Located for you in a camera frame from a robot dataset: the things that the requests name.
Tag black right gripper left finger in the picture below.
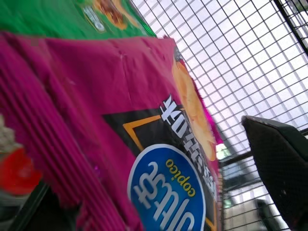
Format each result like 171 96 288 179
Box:
14 185 81 231

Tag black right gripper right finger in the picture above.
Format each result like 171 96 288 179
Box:
241 115 308 231

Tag magenta potato chip bag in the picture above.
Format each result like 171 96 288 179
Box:
0 31 224 231

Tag red and white snack bag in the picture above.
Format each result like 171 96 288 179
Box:
0 115 43 197

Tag green snack bag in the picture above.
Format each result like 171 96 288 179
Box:
0 0 158 40

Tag black wire mesh basket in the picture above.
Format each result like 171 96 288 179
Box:
129 0 308 231

